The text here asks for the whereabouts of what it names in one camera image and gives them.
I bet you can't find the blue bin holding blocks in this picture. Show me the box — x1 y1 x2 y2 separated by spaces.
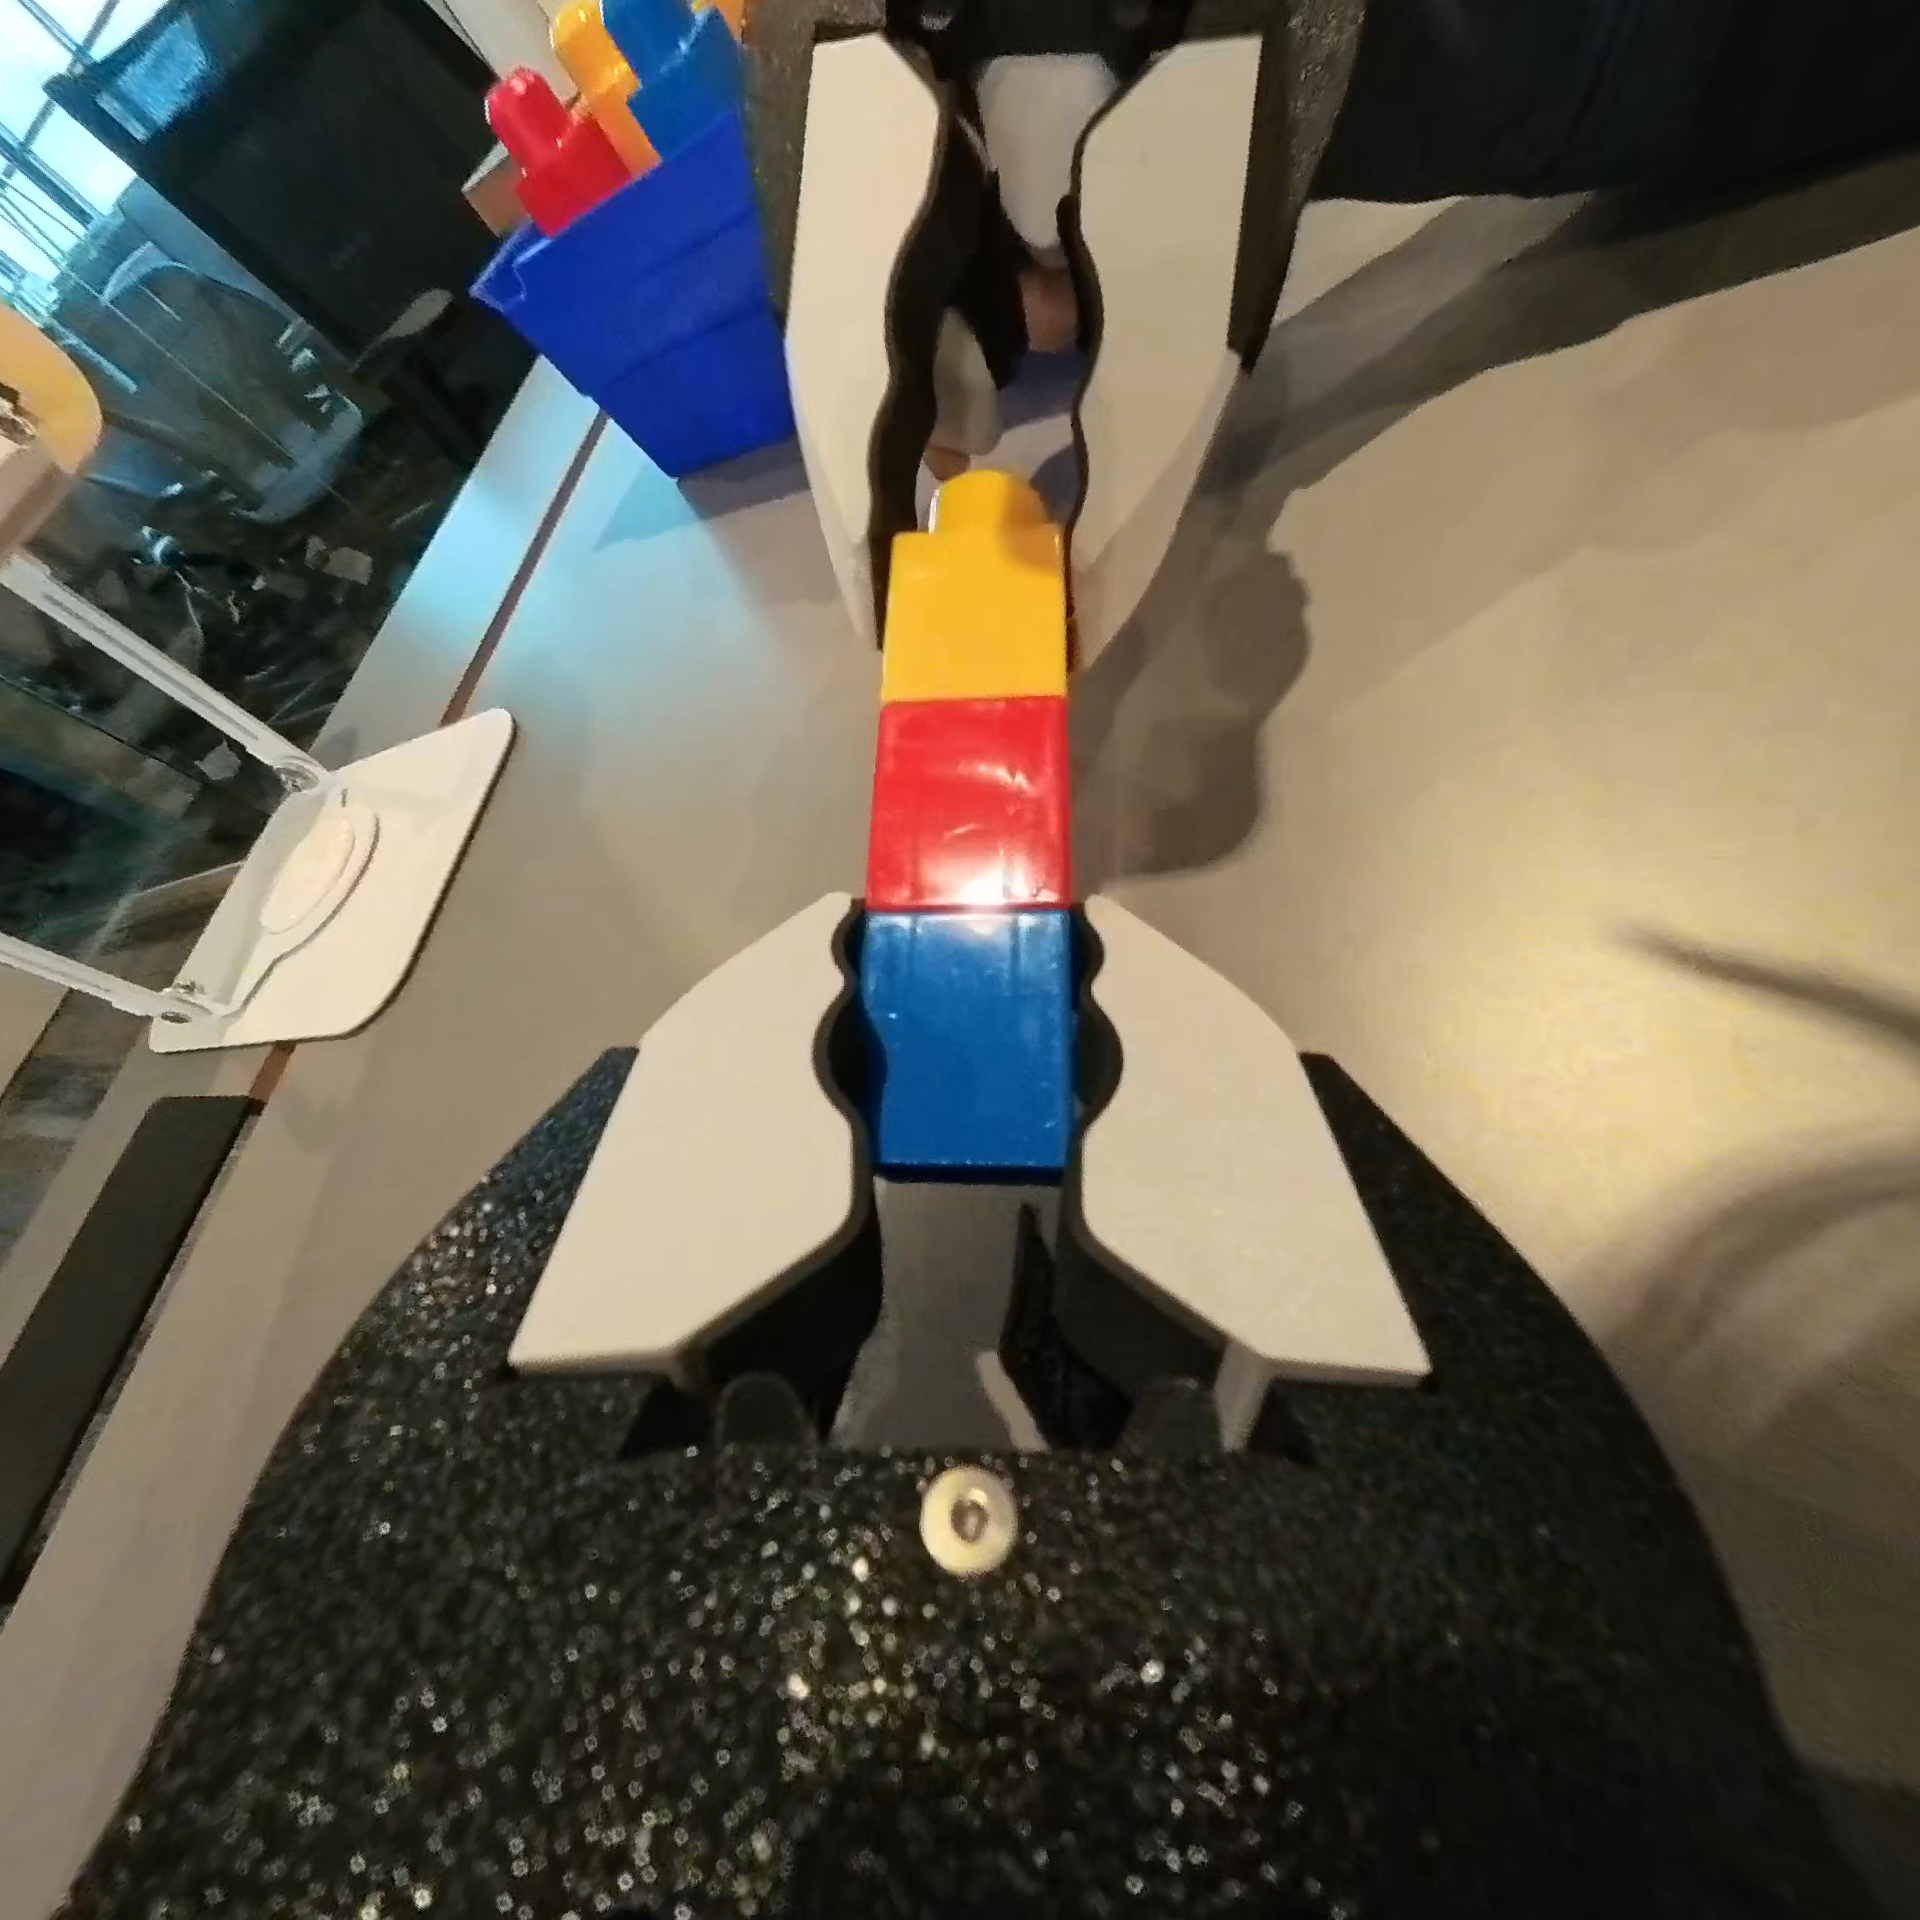
469 111 800 482

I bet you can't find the yellow mega block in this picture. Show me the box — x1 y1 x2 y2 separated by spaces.
550 0 665 170
881 469 1074 703

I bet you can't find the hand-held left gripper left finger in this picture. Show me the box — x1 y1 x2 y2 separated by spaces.
507 891 881 1452

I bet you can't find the blue mega block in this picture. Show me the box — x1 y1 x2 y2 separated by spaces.
599 0 749 125
855 903 1081 1175

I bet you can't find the person's right forearm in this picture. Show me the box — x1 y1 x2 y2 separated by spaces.
1305 0 1920 204

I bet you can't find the person's right hand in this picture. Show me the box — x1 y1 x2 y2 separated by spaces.
921 246 1088 482

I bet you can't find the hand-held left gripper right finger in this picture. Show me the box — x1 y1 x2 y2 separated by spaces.
1001 894 1434 1452

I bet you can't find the black rubber strip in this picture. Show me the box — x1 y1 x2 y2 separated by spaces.
0 1092 254 1601

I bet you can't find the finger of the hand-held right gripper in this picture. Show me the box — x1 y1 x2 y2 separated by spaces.
1059 36 1265 668
781 36 953 650

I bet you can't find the red mega block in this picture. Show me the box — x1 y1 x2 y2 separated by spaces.
486 66 637 237
867 697 1074 911

